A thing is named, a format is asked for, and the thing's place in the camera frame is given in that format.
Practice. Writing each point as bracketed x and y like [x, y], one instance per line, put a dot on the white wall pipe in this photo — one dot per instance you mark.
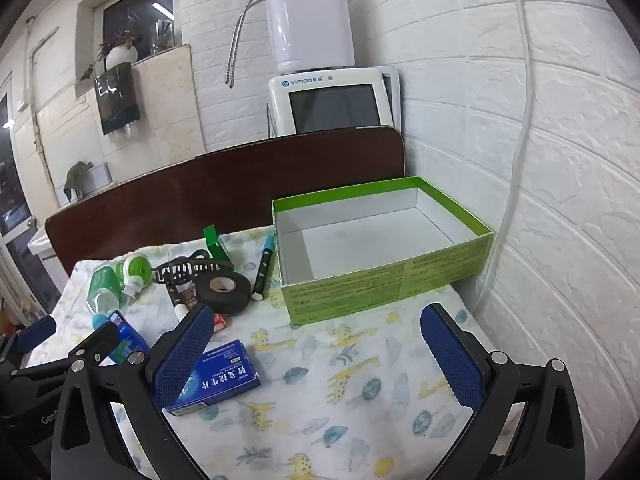
[36, 110]

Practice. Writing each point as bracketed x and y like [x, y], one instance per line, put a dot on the green mosquito repellent heater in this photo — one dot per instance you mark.
[132, 267]

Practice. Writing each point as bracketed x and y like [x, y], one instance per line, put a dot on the glass door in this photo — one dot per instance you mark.
[15, 210]

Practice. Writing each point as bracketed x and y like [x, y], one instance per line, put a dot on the white box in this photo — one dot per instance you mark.
[100, 175]

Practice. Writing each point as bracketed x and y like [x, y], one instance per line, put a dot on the window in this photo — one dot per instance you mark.
[145, 10]

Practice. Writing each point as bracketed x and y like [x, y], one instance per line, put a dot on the black tape roll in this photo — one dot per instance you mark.
[207, 295]

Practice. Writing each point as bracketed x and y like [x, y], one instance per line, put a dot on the wall fish tank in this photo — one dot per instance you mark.
[117, 100]

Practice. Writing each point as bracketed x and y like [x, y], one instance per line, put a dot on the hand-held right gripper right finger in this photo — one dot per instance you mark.
[450, 360]

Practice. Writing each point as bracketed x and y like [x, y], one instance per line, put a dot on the blue cap marker pen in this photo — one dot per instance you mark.
[262, 270]

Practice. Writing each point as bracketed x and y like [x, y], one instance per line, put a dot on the small green carton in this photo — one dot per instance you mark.
[218, 247]

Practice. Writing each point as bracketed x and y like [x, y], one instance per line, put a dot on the beige marble panel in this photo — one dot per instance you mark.
[170, 110]

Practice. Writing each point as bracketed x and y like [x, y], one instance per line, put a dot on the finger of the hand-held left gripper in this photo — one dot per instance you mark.
[97, 337]
[35, 334]

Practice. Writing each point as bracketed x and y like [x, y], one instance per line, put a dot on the green water bottle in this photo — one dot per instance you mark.
[102, 287]

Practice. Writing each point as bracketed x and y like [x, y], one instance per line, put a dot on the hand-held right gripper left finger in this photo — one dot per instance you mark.
[180, 355]

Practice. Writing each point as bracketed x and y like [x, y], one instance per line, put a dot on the brown wooden headboard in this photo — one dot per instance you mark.
[200, 195]

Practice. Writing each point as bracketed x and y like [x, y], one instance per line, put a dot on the green cardboard box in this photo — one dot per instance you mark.
[350, 290]

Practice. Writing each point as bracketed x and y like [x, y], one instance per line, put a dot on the dark blue medicine box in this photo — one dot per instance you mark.
[225, 375]

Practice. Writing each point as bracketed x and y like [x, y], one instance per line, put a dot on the giraffe printed blanket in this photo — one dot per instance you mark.
[325, 360]

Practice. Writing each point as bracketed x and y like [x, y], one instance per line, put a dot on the potted plant in white pot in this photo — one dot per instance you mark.
[120, 52]

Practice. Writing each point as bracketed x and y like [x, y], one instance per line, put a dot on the green cloth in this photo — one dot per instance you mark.
[77, 175]

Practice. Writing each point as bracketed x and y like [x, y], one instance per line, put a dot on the clear glass vase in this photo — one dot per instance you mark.
[162, 35]

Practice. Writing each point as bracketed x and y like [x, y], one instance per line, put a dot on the blue box with picture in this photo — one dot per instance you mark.
[127, 342]

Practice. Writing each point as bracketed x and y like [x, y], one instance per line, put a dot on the white wall tube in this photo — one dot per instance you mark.
[523, 132]

